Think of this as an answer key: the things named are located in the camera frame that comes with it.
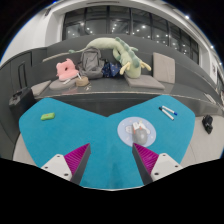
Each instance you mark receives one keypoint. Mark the tan woven basket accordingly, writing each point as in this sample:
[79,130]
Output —
[82,81]

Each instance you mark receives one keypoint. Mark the pink plush cushion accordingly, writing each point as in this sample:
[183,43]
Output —
[66,70]

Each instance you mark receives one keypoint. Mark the green dragon plush toy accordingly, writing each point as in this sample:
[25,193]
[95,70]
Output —
[131,65]

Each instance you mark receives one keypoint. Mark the dark grey built-in bench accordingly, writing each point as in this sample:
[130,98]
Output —
[110,84]

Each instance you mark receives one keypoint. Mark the white marker black cap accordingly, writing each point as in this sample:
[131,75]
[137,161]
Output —
[166,113]

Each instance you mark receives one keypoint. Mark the square grey seat cushion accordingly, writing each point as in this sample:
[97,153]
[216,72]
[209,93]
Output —
[40,88]

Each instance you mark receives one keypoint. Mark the grey backpack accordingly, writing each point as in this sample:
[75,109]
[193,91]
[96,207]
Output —
[90,63]

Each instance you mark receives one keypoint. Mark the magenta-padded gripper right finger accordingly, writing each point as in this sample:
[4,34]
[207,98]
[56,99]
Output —
[148,160]

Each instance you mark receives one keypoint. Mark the teal felt table mat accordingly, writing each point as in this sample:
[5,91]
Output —
[83,133]

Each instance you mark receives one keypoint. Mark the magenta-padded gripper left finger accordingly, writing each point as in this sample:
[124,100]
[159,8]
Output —
[76,160]

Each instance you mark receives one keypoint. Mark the dark glass window wall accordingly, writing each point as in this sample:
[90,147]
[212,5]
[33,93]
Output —
[100,28]

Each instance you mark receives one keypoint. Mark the black suitcase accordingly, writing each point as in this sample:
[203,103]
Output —
[21,101]

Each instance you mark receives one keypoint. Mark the green eraser block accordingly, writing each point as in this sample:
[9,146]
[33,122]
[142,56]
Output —
[48,116]

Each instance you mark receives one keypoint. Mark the dark blue patterned bag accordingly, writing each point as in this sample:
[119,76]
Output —
[111,70]

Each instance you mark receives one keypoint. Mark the small black desk object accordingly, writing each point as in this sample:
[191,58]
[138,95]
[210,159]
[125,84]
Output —
[207,124]

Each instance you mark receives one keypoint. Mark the beige upright cushion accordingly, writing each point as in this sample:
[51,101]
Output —
[164,67]

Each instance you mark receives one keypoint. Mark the white marker blue cap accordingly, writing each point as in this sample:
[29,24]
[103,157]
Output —
[170,110]

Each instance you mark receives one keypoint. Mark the grey white computer mouse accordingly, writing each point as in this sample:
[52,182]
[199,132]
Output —
[140,135]

